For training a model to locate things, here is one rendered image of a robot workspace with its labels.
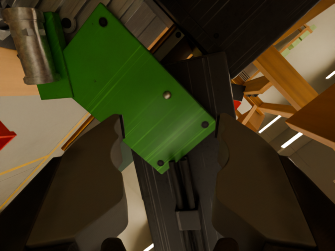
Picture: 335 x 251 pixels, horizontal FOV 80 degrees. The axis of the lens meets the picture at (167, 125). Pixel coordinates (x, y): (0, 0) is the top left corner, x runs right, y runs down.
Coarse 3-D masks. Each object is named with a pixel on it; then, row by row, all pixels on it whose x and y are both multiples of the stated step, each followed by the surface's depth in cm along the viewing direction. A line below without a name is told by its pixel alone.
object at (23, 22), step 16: (16, 16) 20; (32, 16) 21; (16, 32) 21; (32, 32) 21; (16, 48) 22; (32, 48) 21; (48, 48) 23; (32, 64) 22; (48, 64) 23; (32, 80) 22; (48, 80) 23
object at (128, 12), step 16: (16, 0) 24; (32, 0) 24; (48, 0) 24; (64, 0) 24; (80, 0) 24; (96, 0) 24; (112, 0) 24; (128, 0) 24; (144, 0) 25; (64, 16) 25; (80, 16) 25; (128, 16) 25; (64, 32) 25
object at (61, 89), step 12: (48, 12) 23; (48, 24) 23; (60, 24) 24; (48, 36) 24; (60, 36) 24; (60, 48) 24; (60, 60) 25; (60, 72) 25; (48, 84) 26; (60, 84) 26; (48, 96) 26; (60, 96) 26; (72, 96) 26
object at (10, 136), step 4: (0, 124) 62; (0, 128) 61; (4, 128) 62; (0, 132) 59; (4, 132) 60; (8, 132) 61; (12, 132) 63; (0, 136) 58; (4, 136) 59; (8, 136) 61; (12, 136) 62; (0, 140) 63; (4, 140) 63; (8, 140) 63; (0, 144) 63; (4, 144) 63; (0, 148) 63
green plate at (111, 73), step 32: (96, 32) 24; (128, 32) 24; (96, 64) 25; (128, 64) 25; (160, 64) 25; (96, 96) 26; (128, 96) 26; (160, 96) 26; (192, 96) 27; (128, 128) 28; (160, 128) 28; (192, 128) 28; (160, 160) 30
